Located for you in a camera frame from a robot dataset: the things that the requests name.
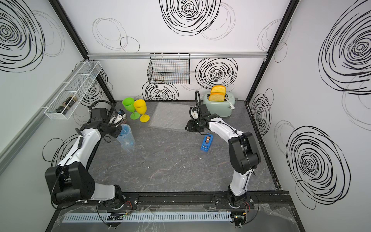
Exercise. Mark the green plastic wine glass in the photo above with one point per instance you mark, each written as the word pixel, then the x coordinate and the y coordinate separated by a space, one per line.
pixel 128 103

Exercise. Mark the black wire basket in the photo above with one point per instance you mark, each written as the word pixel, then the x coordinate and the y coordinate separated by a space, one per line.
pixel 173 68

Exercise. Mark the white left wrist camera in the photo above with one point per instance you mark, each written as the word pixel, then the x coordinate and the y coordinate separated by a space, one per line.
pixel 116 120

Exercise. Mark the blue tape dispenser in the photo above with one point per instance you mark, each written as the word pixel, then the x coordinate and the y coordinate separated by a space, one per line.
pixel 207 142

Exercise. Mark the white wire shelf basket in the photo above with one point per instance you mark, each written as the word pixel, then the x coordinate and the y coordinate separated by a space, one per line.
pixel 78 84

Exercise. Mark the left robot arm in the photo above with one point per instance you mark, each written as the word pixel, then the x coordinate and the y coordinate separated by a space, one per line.
pixel 69 181

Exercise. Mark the front toast slice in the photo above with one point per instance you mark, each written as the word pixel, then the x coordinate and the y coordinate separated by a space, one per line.
pixel 216 97

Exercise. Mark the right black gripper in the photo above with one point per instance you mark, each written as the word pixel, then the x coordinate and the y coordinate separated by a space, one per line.
pixel 191 126

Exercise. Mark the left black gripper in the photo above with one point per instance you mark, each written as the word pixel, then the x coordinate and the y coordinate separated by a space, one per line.
pixel 115 134

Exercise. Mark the back toast slice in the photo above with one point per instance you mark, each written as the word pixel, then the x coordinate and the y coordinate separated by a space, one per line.
pixel 219 89

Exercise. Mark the yellow plastic wine glass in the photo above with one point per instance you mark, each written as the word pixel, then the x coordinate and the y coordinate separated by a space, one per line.
pixel 141 108

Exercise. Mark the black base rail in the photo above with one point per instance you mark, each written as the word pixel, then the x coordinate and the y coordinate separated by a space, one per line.
pixel 213 199

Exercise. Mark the mint green toaster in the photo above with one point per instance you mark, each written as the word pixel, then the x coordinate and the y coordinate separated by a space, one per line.
pixel 221 108

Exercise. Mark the blue plastic wine glass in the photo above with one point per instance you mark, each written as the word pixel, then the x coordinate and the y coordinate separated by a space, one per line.
pixel 126 137

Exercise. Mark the white slotted cable duct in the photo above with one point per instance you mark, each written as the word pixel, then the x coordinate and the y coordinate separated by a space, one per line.
pixel 148 217

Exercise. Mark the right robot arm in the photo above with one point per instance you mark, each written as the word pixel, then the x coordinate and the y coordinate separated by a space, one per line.
pixel 243 151

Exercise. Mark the dark bottle in shelf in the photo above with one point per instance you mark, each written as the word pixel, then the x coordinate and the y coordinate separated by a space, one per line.
pixel 66 105

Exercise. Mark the toast slice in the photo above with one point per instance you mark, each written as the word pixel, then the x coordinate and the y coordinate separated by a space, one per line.
pixel 216 97
pixel 219 89

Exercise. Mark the patterned small bowl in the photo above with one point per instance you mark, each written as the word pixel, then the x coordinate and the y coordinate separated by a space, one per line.
pixel 123 118

